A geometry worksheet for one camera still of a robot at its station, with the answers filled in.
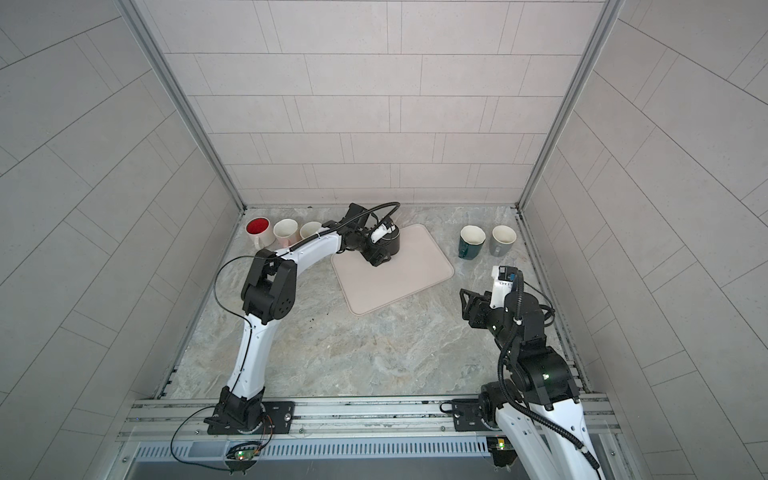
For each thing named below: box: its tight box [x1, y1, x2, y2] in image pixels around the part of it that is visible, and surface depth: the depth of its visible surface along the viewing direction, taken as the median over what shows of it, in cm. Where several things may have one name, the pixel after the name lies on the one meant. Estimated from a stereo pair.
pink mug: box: [273, 218, 298, 248], surface depth 98 cm
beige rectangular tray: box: [330, 223, 455, 315], surface depth 98 cm
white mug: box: [245, 217, 272, 249], surface depth 101 cm
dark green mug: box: [458, 224, 486, 260], surface depth 98 cm
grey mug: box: [489, 225, 517, 257], surface depth 98 cm
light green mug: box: [300, 221, 322, 239], surface depth 99 cm
